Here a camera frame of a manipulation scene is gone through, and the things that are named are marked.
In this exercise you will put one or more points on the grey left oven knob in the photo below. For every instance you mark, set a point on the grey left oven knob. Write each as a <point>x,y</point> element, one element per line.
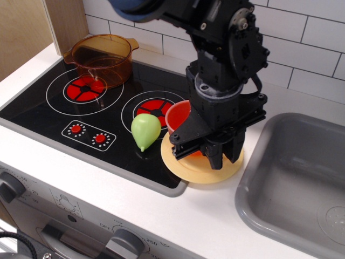
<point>11,187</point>

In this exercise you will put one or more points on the red plastic cup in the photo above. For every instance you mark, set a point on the red plastic cup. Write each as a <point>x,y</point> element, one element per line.
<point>176,115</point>

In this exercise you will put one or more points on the grey oven door handle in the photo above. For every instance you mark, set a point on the grey oven door handle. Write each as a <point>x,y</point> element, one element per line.
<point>70,243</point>

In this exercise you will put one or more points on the grey right oven knob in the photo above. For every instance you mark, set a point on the grey right oven knob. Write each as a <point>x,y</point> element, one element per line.
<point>126,245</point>

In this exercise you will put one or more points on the green plastic pear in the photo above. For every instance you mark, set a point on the green plastic pear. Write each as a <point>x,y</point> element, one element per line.
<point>145,128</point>

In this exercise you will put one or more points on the grey oven knob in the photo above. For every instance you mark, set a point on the grey oven knob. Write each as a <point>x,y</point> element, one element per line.
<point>11,187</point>
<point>126,245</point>

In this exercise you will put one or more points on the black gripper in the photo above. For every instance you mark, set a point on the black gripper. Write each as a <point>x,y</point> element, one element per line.
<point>223,106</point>

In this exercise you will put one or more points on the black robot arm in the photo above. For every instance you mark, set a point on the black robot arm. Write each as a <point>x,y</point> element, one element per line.
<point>221,31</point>

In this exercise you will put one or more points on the black toy stovetop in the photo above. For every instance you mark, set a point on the black toy stovetop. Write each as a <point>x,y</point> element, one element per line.
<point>62,111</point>

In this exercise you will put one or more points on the grey sink basin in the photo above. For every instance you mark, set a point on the grey sink basin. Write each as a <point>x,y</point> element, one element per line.
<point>292,190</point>

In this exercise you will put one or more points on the yellow plastic plate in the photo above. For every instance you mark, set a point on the yellow plastic plate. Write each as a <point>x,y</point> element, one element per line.
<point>196,168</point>

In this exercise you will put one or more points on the amber transparent pot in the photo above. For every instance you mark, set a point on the amber transparent pot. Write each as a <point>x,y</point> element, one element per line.
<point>103,61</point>

